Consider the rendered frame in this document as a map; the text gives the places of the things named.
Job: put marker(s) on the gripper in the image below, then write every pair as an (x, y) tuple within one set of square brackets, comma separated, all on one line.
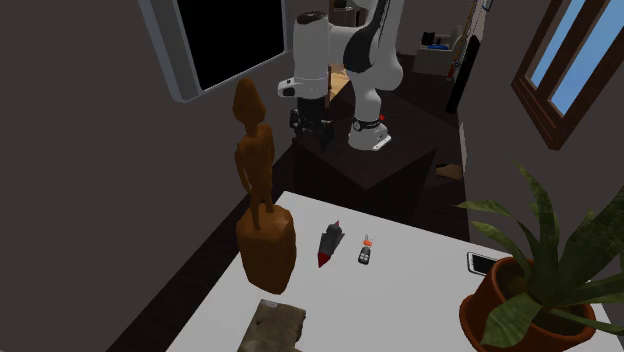
[(310, 111)]

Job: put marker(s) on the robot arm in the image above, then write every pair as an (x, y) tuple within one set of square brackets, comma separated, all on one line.
[(370, 73)]

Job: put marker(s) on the dark robot stand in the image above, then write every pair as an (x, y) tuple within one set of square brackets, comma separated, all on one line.
[(370, 170)]

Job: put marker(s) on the brown wooden figure statue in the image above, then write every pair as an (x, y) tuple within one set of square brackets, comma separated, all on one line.
[(261, 195)]

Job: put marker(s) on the grey red toy rocket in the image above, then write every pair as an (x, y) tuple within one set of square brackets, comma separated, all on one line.
[(329, 242)]

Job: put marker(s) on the grey key fob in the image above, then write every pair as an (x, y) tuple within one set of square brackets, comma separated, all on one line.
[(365, 253)]

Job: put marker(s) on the beige armchair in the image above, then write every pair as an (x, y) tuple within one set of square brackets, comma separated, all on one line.
[(438, 53)]

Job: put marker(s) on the grey brown stone block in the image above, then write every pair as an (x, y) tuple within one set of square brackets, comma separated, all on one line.
[(273, 326)]

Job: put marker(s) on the white smartphone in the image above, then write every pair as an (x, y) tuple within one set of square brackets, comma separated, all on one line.
[(480, 263)]

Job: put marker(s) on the potted green plant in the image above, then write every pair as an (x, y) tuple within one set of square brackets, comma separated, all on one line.
[(536, 292)]

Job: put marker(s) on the dark window with grey frame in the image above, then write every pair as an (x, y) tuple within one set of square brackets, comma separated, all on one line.
[(229, 39)]

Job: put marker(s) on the window with brown frame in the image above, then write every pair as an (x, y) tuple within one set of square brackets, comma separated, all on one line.
[(565, 63)]

